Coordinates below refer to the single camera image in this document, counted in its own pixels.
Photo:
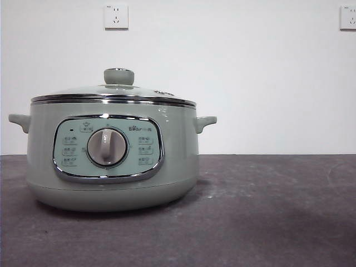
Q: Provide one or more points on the white wall socket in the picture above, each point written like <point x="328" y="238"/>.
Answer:
<point x="116" y="16"/>
<point x="349" y="18"/>

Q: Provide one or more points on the glass lid with green knob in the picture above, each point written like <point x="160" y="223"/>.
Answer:
<point x="119" y="76"/>

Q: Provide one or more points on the pale green electric cooking pot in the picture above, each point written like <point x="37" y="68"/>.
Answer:
<point x="111" y="194"/>

